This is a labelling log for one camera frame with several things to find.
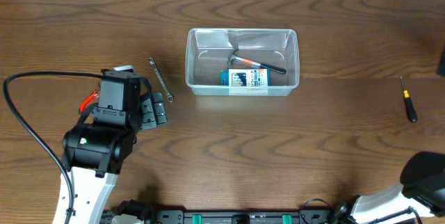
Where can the white screwdriver set box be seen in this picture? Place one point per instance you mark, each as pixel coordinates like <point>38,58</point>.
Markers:
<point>245,77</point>

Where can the small claw hammer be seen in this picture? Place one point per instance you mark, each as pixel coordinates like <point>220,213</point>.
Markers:
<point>234,60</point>

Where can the clear plastic container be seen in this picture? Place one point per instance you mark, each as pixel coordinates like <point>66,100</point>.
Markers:
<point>207,52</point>

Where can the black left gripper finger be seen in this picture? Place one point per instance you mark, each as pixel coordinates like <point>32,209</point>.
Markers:
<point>159,108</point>
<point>146,114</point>

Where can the orange handled pliers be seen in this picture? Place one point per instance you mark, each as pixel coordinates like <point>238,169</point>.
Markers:
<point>89,100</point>

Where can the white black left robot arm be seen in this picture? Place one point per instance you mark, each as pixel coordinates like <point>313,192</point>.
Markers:
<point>104,136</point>

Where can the silver combination wrench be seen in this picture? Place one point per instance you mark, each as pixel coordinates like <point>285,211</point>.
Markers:
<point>169,95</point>

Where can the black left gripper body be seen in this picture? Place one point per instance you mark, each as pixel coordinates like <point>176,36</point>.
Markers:
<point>148,120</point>

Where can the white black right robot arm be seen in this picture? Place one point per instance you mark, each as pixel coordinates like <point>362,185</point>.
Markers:
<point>418,195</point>

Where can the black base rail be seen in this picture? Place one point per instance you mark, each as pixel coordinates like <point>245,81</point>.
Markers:
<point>137,212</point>

